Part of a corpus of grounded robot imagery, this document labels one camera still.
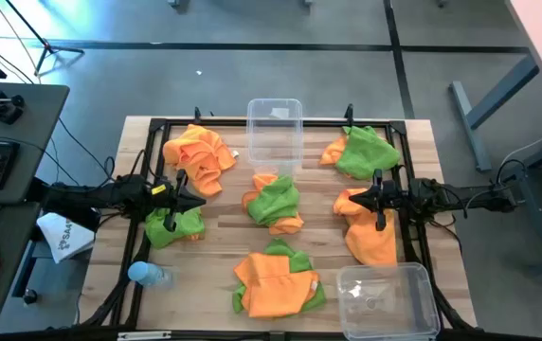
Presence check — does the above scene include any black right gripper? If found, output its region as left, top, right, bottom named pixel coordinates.
left=349, top=169, right=412, bottom=232

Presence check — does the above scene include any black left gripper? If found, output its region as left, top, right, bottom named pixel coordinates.
left=150, top=169, right=208, bottom=233

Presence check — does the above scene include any orange and green cloth bottom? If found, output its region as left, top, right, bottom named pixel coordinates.
left=231, top=238, right=328, bottom=314

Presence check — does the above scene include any silver metal bracket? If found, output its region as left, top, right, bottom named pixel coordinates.
left=117, top=331, right=172, bottom=341

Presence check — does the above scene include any blue capped water bottle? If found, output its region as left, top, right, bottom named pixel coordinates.
left=127, top=260, right=175, bottom=289

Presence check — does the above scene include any green microfiber towel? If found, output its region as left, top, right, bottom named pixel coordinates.
left=335, top=124, right=402, bottom=181
left=246, top=175, right=300, bottom=227
left=145, top=206, right=206, bottom=250

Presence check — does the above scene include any black tripod stand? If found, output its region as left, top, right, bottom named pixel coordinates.
left=3, top=0, right=86, bottom=77

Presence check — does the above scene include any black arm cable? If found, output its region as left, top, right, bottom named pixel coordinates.
left=127, top=148, right=148, bottom=180
left=494, top=158, right=529, bottom=191

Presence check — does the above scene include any gray desk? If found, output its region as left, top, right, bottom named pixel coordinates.
left=0, top=80, right=71, bottom=321

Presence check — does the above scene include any clear plastic bin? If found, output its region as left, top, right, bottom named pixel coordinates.
left=335, top=261, right=442, bottom=341
left=245, top=98, right=304, bottom=174

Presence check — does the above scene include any white printed bag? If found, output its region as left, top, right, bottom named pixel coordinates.
left=36, top=211, right=96, bottom=264

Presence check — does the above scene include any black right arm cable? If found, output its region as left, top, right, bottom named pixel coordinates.
left=494, top=158, right=529, bottom=191

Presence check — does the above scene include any gray-blue table leg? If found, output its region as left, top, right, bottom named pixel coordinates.
left=448, top=54, right=541, bottom=172

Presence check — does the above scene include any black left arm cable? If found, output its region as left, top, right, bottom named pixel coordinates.
left=127, top=148, right=148, bottom=180

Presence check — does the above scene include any black aluminium table frame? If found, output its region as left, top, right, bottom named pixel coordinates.
left=79, top=116, right=479, bottom=335

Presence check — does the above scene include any white cable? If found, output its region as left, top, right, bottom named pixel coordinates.
left=496, top=135, right=542, bottom=188

